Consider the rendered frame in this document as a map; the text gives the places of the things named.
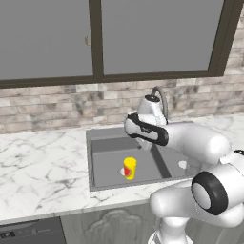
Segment grey double basin sink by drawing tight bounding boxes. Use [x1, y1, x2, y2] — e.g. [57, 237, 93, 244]
[85, 120, 206, 193]

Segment yellow cup with red mark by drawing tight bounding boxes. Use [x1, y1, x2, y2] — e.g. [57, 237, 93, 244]
[123, 156, 138, 181]

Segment dark framed window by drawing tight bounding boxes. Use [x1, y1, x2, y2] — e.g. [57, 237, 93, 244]
[0, 0, 244, 90]

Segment grey carved cupboard door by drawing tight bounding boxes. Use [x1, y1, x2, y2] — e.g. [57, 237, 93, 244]
[60, 203, 161, 244]

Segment grey curved tap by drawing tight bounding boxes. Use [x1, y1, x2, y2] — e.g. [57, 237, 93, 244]
[150, 85, 170, 121]

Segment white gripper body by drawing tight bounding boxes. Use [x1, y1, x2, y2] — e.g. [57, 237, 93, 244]
[137, 138, 154, 152]

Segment dark grey dishwasher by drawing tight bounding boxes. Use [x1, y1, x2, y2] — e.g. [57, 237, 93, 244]
[0, 216, 67, 244]

